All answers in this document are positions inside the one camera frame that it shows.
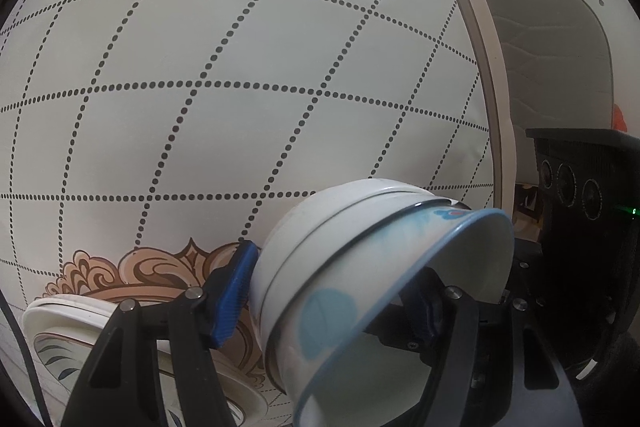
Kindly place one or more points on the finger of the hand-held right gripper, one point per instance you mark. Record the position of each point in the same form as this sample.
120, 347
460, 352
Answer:
526, 277
510, 347

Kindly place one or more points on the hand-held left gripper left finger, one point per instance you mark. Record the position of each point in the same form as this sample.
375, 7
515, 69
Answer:
232, 292

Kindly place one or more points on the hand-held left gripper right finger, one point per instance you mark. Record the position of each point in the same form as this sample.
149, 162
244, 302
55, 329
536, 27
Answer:
432, 312

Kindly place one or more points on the white plate grey floral print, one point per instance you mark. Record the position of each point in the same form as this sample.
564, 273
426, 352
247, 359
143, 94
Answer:
210, 372

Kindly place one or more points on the white bowl with blue rim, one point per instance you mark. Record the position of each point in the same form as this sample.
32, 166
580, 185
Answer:
340, 337

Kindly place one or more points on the plain white bowl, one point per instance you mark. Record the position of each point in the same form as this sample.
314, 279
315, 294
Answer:
305, 227

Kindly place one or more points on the white patterned plate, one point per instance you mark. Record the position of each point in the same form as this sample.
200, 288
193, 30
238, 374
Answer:
65, 307

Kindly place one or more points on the small orange object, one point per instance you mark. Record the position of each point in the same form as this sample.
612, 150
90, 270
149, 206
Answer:
621, 118

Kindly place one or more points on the cream padded chair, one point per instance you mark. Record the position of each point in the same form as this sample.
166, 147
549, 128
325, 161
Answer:
550, 72

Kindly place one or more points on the round white-edged table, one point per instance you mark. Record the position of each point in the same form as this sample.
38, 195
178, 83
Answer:
492, 82

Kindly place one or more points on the printed dotted tablecloth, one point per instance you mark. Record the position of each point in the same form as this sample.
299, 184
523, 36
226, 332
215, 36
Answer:
200, 57

